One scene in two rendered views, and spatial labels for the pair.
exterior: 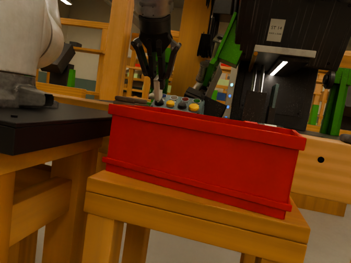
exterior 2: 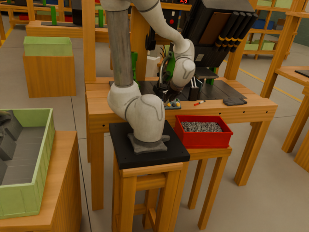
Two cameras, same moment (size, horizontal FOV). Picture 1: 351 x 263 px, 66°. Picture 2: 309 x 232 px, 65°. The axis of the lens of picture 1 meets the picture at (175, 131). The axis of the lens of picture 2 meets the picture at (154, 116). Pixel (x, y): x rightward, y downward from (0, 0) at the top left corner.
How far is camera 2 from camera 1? 125 cm
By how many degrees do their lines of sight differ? 38
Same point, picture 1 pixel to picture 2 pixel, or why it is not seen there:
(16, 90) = (163, 139)
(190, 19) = (139, 26)
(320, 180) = not seen: hidden behind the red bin
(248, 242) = (220, 154)
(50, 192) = not seen: hidden behind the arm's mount
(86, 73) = not seen: outside the picture
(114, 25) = (87, 31)
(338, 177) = (224, 117)
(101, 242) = (185, 166)
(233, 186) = (217, 144)
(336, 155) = (224, 111)
